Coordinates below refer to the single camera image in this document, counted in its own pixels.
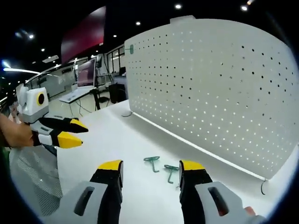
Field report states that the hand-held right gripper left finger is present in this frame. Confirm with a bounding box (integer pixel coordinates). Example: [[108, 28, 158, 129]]
[[44, 160, 124, 224]]

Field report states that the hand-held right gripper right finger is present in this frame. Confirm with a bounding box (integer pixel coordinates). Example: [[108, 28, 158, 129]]
[[178, 160, 267, 224]]

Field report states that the white perforated mounting plate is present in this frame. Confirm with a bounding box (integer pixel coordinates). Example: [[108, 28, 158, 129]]
[[121, 18, 299, 196]]

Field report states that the person's left hand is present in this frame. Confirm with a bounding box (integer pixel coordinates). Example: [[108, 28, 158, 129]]
[[11, 123, 35, 148]]

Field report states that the person's right hand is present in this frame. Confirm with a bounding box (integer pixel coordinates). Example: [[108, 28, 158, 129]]
[[242, 206, 256, 217]]

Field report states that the white side desk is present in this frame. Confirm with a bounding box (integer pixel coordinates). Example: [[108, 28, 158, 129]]
[[58, 87, 102, 117]]

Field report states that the ceiling air conditioner vent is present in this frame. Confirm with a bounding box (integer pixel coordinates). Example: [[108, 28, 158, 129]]
[[42, 55, 59, 63]]

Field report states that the grey mesh chair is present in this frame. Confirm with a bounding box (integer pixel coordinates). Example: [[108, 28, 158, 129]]
[[9, 146, 64, 217]]

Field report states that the desk monitor with pink screen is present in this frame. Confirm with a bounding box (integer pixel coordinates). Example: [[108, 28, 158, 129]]
[[76, 57, 98, 89]]

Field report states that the black office chair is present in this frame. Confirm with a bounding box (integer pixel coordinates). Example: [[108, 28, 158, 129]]
[[108, 83, 128, 105]]

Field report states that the dark red hanging panel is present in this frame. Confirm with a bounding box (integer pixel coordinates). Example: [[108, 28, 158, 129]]
[[60, 6, 107, 64]]

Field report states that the group of round ceiling downlights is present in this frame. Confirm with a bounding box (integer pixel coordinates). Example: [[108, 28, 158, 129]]
[[28, 3, 248, 52]]

